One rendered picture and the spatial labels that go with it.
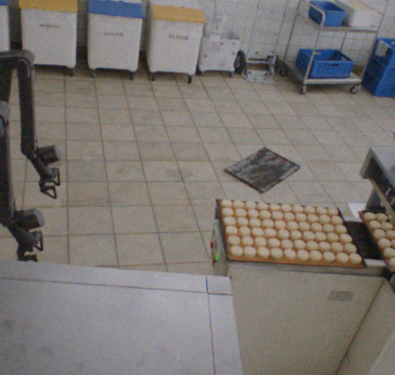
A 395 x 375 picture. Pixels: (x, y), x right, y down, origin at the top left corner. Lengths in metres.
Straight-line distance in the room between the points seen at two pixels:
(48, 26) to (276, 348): 3.82
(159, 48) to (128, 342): 4.98
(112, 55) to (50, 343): 4.93
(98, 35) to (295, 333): 3.74
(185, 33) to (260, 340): 3.66
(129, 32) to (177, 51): 0.55
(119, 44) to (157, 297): 4.84
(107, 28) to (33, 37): 0.71
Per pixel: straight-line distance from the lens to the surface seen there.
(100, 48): 5.36
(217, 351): 0.56
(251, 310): 2.30
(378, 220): 2.53
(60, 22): 5.25
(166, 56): 5.47
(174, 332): 0.56
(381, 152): 2.51
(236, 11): 6.19
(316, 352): 2.62
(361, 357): 2.54
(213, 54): 5.82
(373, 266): 2.27
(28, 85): 2.05
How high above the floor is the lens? 2.26
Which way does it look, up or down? 34 degrees down
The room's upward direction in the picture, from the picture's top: 11 degrees clockwise
